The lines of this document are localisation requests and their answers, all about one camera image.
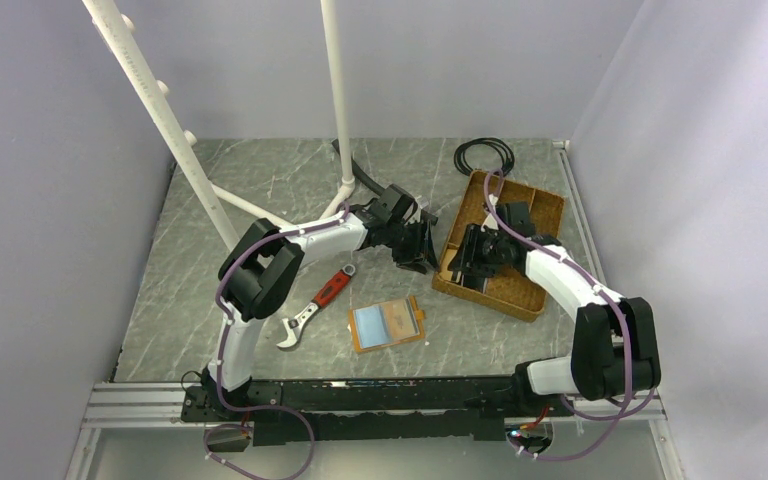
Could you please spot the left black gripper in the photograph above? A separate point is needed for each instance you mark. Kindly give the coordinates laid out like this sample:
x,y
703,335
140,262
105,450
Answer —
x,y
421,256

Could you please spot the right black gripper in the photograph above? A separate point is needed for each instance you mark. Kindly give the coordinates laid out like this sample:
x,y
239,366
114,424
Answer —
x,y
466,258

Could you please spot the brown woven divided tray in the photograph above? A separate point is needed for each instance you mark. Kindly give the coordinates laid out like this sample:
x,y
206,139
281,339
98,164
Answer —
x,y
508,292

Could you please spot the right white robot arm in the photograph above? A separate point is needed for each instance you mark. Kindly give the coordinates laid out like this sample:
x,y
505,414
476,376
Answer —
x,y
614,347

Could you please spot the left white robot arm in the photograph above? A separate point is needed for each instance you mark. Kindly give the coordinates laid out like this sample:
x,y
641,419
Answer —
x,y
257,276

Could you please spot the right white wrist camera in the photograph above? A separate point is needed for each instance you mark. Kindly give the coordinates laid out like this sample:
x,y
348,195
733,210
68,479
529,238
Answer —
x,y
490,224

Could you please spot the red handled adjustable wrench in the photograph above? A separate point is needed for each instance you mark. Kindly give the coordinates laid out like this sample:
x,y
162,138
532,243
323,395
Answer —
x,y
294,326

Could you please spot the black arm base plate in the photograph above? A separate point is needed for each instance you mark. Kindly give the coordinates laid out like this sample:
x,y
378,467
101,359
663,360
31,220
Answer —
x,y
482,408

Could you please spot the aluminium extrusion rail frame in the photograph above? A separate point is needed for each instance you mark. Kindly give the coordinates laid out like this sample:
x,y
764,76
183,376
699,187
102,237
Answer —
x,y
138,406

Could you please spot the white PVC pipe frame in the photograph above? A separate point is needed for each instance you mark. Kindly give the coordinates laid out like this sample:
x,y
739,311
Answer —
x,y
178,132

